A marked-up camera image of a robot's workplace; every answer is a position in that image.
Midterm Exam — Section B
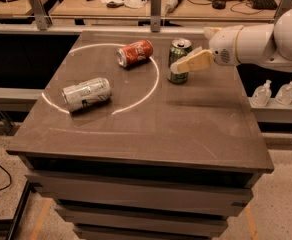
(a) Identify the brown drawer cabinet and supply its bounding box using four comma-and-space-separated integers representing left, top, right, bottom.
8, 32, 273, 240

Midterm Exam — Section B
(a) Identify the white face mask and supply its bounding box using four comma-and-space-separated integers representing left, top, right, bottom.
124, 0, 144, 9

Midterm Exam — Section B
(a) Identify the white power strip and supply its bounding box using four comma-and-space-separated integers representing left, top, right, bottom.
165, 0, 182, 13

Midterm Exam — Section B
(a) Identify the clear sanitizer bottle left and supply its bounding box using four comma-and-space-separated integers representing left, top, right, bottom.
251, 80, 272, 107

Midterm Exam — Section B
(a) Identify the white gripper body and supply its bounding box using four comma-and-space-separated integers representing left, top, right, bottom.
209, 25, 244, 66

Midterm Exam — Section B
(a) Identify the green soda can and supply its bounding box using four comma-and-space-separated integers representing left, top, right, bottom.
167, 38, 194, 85

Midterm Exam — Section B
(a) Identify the black metal floor frame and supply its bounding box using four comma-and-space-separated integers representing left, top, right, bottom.
0, 181, 31, 240

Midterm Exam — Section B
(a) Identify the grey metal post middle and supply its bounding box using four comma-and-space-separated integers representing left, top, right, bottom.
150, 0, 161, 32

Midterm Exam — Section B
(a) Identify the silver white soda can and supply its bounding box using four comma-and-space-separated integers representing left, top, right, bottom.
62, 78, 111, 112

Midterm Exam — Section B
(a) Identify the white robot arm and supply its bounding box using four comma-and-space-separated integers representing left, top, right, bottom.
170, 9, 292, 74

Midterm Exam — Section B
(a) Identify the grey metal post left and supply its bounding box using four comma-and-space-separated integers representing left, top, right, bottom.
28, 0, 52, 30

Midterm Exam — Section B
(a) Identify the clear sanitizer bottle right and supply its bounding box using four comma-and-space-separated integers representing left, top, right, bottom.
275, 80, 292, 105

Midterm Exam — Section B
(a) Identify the red soda can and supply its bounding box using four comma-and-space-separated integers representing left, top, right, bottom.
117, 40, 153, 67

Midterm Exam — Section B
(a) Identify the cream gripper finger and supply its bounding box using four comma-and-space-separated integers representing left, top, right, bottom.
170, 48, 213, 74
204, 27, 222, 40

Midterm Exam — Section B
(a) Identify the clear sanitizer bottle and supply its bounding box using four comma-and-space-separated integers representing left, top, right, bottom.
275, 80, 292, 105
251, 80, 272, 107

